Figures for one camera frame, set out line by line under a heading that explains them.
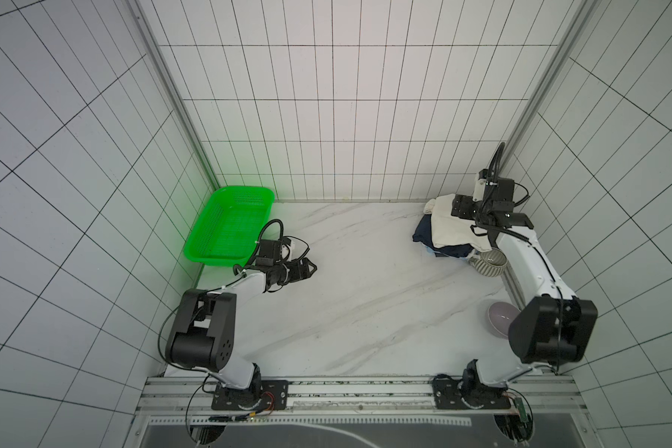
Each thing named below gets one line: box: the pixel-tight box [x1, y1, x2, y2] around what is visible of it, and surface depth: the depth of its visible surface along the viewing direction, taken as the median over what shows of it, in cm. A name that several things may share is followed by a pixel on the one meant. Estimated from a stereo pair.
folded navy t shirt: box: [412, 214, 474, 258], surface depth 99 cm
